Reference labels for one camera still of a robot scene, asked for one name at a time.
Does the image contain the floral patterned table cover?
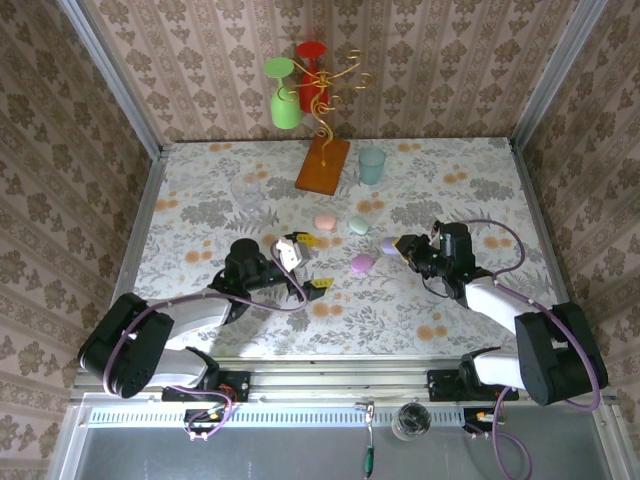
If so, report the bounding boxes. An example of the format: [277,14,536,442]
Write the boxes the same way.
[133,137,576,359]

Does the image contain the clear glass cup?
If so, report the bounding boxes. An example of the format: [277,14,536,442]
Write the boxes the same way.
[229,173,264,214]

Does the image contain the gold cup tree stand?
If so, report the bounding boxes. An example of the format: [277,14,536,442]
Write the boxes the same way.
[287,47,376,196]

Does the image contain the teal plastic cup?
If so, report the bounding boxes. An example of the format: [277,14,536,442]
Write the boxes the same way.
[357,146,387,186]

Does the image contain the green wine glass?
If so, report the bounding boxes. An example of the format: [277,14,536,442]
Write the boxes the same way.
[263,56,304,130]

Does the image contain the clear glass jar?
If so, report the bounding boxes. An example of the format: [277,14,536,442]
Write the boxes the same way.
[393,402,434,442]

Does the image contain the grey metal shelf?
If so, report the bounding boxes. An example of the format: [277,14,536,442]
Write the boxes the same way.
[47,392,634,480]

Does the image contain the red wine glass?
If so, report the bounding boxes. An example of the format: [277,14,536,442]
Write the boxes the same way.
[294,41,331,114]

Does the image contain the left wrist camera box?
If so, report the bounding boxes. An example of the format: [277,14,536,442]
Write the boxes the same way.
[271,236,305,272]

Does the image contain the wide aluminium base rail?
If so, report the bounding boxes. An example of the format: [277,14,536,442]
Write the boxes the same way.
[69,357,621,405]

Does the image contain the aluminium side rail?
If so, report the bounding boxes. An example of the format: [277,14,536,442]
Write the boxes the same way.
[509,138,594,364]
[112,144,169,301]

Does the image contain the slotted grey cable duct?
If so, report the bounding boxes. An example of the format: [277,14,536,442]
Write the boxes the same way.
[87,407,501,426]

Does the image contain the green handled screwdriver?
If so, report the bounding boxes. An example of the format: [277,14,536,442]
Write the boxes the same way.
[353,399,377,479]

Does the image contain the aluminium frame post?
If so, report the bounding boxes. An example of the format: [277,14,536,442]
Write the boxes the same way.
[57,0,166,159]
[509,0,619,151]

